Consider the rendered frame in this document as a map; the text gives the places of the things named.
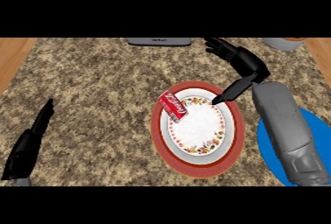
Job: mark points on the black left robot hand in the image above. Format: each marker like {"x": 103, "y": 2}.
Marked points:
{"x": 27, "y": 145}

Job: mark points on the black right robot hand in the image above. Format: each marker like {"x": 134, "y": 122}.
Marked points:
{"x": 246, "y": 60}

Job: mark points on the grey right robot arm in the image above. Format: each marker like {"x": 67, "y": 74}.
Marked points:
{"x": 284, "y": 128}

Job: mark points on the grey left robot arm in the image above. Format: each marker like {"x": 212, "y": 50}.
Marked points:
{"x": 21, "y": 182}

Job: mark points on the red soda can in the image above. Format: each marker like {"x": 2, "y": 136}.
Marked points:
{"x": 174, "y": 106}

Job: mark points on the white floral rimmed plate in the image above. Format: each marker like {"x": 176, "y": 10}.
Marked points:
{"x": 199, "y": 126}

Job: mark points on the blue round plate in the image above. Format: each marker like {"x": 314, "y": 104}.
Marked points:
{"x": 321, "y": 131}

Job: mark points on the grey round pot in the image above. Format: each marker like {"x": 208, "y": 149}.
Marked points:
{"x": 284, "y": 43}

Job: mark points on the grey flat appliance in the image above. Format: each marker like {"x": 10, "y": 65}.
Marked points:
{"x": 160, "y": 41}

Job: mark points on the red round placemat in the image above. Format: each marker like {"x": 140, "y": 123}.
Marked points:
{"x": 233, "y": 157}

